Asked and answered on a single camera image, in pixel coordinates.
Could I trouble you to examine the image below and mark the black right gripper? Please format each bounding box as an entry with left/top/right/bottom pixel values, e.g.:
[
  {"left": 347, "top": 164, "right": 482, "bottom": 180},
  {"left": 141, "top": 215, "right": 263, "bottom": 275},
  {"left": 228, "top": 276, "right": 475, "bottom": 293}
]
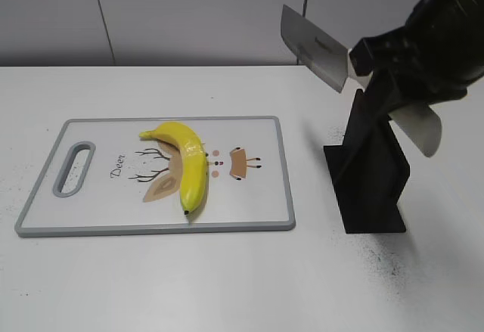
[{"left": 349, "top": 0, "right": 483, "bottom": 120}]

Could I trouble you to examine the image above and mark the white-handled kitchen knife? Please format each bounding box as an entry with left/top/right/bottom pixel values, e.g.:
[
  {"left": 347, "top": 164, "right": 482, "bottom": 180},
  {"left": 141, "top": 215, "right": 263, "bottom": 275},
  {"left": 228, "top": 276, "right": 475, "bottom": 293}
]
[{"left": 280, "top": 5, "right": 442, "bottom": 157}]

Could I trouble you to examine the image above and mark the yellow plastic banana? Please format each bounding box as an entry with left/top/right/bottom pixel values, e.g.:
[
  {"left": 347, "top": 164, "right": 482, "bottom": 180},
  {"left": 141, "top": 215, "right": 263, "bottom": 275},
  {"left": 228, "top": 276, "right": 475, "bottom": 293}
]
[{"left": 139, "top": 121, "right": 208, "bottom": 216}]

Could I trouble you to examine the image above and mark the black knife stand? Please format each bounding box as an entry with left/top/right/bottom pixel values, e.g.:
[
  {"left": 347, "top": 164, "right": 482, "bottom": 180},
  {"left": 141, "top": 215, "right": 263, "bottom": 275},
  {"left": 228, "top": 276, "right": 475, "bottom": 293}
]
[{"left": 324, "top": 89, "right": 410, "bottom": 234}]

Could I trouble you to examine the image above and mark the white grey-rimmed cutting board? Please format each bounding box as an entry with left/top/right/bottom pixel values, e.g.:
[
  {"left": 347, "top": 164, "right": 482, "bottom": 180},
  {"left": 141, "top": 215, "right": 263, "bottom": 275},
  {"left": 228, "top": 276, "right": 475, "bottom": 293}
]
[{"left": 15, "top": 116, "right": 295, "bottom": 237}]

